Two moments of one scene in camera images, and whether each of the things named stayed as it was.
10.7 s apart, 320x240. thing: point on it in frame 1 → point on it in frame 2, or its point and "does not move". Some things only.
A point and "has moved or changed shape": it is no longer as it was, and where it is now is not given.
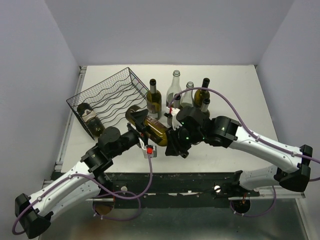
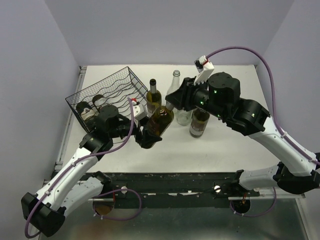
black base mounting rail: x=177 y=190 does not move
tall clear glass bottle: x=175 y=87 does not move
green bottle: x=154 y=100 does not move
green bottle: x=174 y=100 has moved or changed shape
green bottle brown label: x=152 y=128 → x=99 y=100
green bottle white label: x=89 y=116 does not move
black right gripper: x=174 y=146 → x=183 y=94
